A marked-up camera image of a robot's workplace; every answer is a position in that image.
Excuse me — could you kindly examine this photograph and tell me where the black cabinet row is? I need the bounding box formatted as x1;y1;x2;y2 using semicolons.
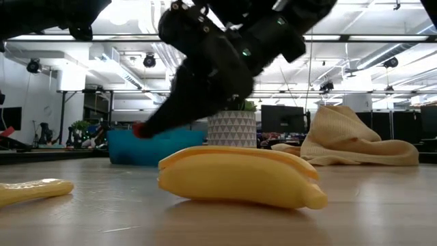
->
354;105;437;153

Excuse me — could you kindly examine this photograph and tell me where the yellow woven cloth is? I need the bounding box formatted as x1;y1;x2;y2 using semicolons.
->
271;105;420;167

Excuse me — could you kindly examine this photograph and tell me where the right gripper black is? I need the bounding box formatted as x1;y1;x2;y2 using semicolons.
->
139;0;255;138

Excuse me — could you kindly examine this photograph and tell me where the small green background plant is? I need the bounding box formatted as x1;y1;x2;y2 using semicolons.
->
70;120;91;150

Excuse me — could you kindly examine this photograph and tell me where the black computer monitor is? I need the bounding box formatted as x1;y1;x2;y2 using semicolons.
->
260;105;305;135

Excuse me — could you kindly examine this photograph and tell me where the blue plastic tupperware container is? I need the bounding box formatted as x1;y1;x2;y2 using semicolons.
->
107;128;208;167

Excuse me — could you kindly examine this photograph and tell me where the red toy strawberry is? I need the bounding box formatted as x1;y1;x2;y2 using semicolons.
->
132;121;153;139

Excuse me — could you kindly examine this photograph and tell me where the large yellow toy banana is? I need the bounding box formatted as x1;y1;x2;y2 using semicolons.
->
157;145;329;210

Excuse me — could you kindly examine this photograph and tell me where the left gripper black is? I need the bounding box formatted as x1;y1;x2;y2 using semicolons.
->
0;0;113;43

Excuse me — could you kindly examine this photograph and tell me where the succulent in patterned white pot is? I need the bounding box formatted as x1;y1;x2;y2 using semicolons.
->
207;98;257;148

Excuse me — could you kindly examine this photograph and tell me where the dark wall screen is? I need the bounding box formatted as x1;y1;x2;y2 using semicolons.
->
0;106;23;132

